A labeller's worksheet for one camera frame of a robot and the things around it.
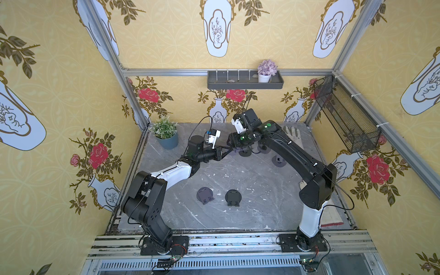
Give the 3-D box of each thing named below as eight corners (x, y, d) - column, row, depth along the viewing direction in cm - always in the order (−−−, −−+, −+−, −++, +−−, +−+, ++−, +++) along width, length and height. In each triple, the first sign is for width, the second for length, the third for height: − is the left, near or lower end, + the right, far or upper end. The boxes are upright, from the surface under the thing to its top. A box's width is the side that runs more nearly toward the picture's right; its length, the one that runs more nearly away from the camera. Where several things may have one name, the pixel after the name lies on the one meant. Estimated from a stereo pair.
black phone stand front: (224, 206, 87) (225, 205, 85) (224, 191, 92) (224, 189, 90) (242, 206, 87) (242, 205, 85) (241, 191, 92) (241, 189, 90)
